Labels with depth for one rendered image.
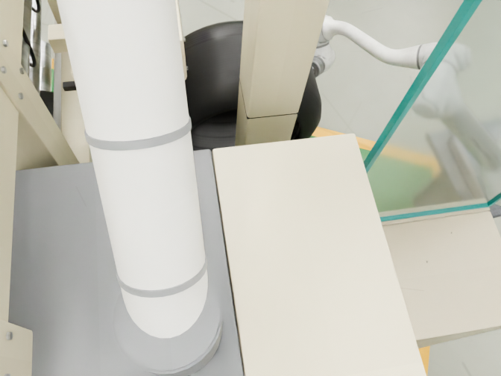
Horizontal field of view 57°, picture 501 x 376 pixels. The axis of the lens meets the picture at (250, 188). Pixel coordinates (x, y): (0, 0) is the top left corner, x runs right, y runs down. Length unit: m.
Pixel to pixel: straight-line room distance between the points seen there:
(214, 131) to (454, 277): 1.08
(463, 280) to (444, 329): 0.17
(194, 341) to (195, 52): 1.04
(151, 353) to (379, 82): 3.02
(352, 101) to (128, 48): 2.89
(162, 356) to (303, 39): 0.62
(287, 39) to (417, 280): 0.86
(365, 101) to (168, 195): 2.87
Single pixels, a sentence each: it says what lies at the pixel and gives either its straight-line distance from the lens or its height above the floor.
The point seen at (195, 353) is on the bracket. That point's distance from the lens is 0.65.
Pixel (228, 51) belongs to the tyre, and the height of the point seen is 1.49.
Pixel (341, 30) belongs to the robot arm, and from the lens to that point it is 2.12.
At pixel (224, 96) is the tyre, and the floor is 1.45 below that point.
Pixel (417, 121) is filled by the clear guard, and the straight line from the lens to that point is 0.95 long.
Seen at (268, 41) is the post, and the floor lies 1.92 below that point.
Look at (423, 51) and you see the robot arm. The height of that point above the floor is 1.23.
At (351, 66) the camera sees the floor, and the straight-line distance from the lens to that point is 3.50.
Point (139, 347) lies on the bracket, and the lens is 0.66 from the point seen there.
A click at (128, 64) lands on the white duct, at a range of 0.49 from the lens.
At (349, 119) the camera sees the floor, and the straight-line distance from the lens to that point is 3.22.
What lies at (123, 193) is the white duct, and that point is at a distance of 0.54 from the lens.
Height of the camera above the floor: 2.59
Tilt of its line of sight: 65 degrees down
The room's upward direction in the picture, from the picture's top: 9 degrees clockwise
